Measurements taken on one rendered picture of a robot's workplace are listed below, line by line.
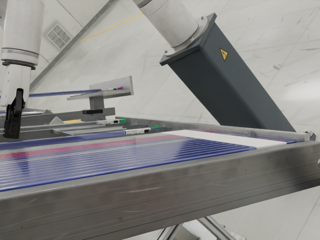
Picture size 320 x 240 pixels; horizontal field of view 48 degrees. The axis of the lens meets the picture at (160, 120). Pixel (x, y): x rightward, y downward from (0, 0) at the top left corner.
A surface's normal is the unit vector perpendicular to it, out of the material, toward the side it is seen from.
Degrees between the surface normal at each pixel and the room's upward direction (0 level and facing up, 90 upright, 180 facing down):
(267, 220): 0
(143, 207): 90
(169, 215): 90
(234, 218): 0
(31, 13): 97
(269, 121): 92
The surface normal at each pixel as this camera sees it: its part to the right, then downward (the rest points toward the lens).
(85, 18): 0.51, 0.05
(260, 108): 0.68, -0.21
